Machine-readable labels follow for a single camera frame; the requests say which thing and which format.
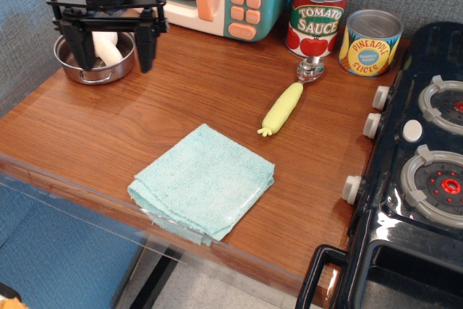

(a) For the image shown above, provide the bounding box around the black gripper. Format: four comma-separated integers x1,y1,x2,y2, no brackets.
46,0,167,73

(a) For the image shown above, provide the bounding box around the small metal pot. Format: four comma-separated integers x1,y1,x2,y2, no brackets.
54,33,135,85

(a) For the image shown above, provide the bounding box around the light blue cloth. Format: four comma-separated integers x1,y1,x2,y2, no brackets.
127,124,275,245

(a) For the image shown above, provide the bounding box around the plush white mushroom toy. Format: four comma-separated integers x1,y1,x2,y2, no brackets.
92,31,123,66

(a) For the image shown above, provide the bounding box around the tomato sauce can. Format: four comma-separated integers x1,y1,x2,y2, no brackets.
286,0,348,57

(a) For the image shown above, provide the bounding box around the pineapple slices can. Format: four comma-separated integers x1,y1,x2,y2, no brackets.
339,9,404,77

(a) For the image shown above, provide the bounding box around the orange object at corner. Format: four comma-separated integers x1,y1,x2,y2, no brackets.
0,283,28,309

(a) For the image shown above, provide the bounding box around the black toy stove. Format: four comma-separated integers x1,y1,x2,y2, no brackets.
296,22,462,308

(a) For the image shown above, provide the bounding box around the spoon with yellow handle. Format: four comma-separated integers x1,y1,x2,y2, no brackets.
257,56,324,137

